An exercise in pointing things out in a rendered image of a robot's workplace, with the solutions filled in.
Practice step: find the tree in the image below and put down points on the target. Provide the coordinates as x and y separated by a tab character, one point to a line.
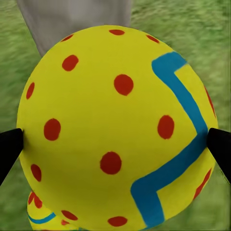
51	21

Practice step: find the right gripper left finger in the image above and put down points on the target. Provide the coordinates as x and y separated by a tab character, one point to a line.
11	145

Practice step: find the easter egg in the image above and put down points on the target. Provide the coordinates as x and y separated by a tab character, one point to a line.
43	219
115	125

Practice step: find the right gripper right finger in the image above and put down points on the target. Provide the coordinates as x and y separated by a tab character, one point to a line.
219	144

